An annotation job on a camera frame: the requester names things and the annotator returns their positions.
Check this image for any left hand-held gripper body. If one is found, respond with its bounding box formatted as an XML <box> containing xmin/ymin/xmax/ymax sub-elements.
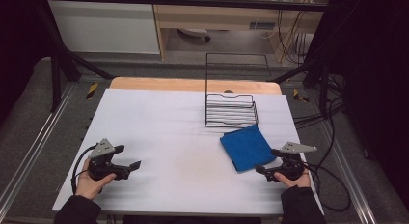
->
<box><xmin>87</xmin><ymin>138</ymin><xmax>131</xmax><ymax>182</ymax></box>

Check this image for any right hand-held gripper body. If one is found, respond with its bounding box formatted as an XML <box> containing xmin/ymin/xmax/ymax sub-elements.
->
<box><xmin>272</xmin><ymin>141</ymin><xmax>318</xmax><ymax>182</ymax></box>

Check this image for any blue cloth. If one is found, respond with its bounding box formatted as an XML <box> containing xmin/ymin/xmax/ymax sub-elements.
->
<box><xmin>219</xmin><ymin>124</ymin><xmax>278</xmax><ymax>174</ymax></box>

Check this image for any person's right hand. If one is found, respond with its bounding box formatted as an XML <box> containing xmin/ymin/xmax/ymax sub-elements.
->
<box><xmin>273</xmin><ymin>170</ymin><xmax>312</xmax><ymax>189</ymax></box>

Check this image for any person's left hand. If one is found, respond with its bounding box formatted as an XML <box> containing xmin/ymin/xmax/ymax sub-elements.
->
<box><xmin>74</xmin><ymin>158</ymin><xmax>118</xmax><ymax>201</ymax></box>

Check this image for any white table cover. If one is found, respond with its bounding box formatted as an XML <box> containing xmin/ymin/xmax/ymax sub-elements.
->
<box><xmin>52</xmin><ymin>88</ymin><xmax>324</xmax><ymax>217</ymax></box>

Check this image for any yellow black floor tape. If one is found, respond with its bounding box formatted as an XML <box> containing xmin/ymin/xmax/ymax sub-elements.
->
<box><xmin>292</xmin><ymin>88</ymin><xmax>311</xmax><ymax>103</ymax></box>
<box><xmin>85</xmin><ymin>82</ymin><xmax>99</xmax><ymax>101</ymax></box>

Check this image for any wooden table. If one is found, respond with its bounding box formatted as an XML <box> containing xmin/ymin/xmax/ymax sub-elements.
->
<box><xmin>108</xmin><ymin>76</ymin><xmax>284</xmax><ymax>96</ymax></box>

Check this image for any white cabinet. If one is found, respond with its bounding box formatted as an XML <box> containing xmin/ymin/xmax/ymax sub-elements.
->
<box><xmin>47</xmin><ymin>0</ymin><xmax>161</xmax><ymax>55</ymax></box>

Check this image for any white chair base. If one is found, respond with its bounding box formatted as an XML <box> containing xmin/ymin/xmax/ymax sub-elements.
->
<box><xmin>177</xmin><ymin>27</ymin><xmax>212</xmax><ymax>42</ymax></box>

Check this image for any light wooden desk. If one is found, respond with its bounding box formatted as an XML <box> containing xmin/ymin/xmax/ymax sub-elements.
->
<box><xmin>150</xmin><ymin>0</ymin><xmax>333</xmax><ymax>61</ymax></box>

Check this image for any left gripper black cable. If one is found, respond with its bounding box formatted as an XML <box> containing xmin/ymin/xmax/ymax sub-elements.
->
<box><xmin>70</xmin><ymin>144</ymin><xmax>98</xmax><ymax>195</ymax></box>

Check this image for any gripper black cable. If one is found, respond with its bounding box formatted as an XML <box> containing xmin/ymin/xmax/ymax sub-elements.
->
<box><xmin>301</xmin><ymin>161</ymin><xmax>353</xmax><ymax>213</ymax></box>
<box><xmin>70</xmin><ymin>144</ymin><xmax>98</xmax><ymax>195</ymax></box>

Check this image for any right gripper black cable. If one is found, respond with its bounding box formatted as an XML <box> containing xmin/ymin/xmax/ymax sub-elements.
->
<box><xmin>301</xmin><ymin>161</ymin><xmax>353</xmax><ymax>213</ymax></box>

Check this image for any aluminium rail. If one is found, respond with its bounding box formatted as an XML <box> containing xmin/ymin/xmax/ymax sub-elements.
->
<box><xmin>0</xmin><ymin>83</ymin><xmax>75</xmax><ymax>215</ymax></box>
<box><xmin>317</xmin><ymin>119</ymin><xmax>379</xmax><ymax>224</ymax></box>

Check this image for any black wire rack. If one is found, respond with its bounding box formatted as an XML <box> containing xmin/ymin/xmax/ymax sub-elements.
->
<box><xmin>204</xmin><ymin>52</ymin><xmax>272</xmax><ymax>129</ymax></box>

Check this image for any black metal frame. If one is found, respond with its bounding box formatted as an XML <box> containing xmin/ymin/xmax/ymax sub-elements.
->
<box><xmin>32</xmin><ymin>0</ymin><xmax>341</xmax><ymax>114</ymax></box>

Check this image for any bundle of black cables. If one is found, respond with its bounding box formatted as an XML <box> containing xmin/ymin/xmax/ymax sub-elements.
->
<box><xmin>277</xmin><ymin>8</ymin><xmax>317</xmax><ymax>66</ymax></box>

